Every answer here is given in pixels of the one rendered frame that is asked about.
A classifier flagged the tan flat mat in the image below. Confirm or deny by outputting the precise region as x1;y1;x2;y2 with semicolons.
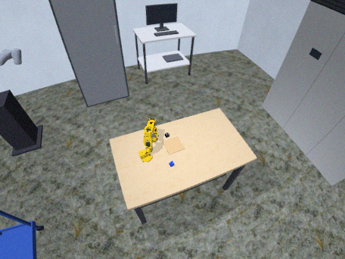
163;136;185;154

